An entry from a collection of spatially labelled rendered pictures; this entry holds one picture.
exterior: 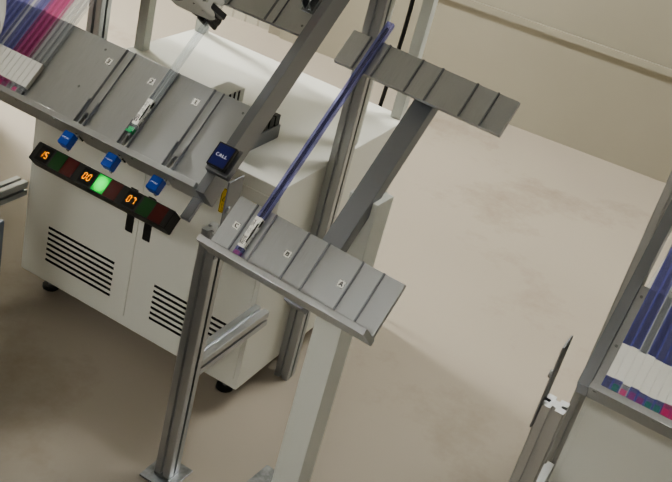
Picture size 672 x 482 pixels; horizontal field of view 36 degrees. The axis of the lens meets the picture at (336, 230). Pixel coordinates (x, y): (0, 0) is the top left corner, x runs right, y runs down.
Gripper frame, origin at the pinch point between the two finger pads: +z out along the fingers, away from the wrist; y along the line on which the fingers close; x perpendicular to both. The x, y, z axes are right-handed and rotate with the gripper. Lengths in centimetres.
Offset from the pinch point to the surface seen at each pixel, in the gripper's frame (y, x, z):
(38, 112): 20.4, 33.1, -5.1
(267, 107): -21.1, 11.9, -0.2
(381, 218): -53, 22, -4
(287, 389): -27, 61, 76
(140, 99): 2.7, 21.6, -2.9
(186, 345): -23, 60, 17
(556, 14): -4, -124, 234
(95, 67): 15.8, 19.6, -2.5
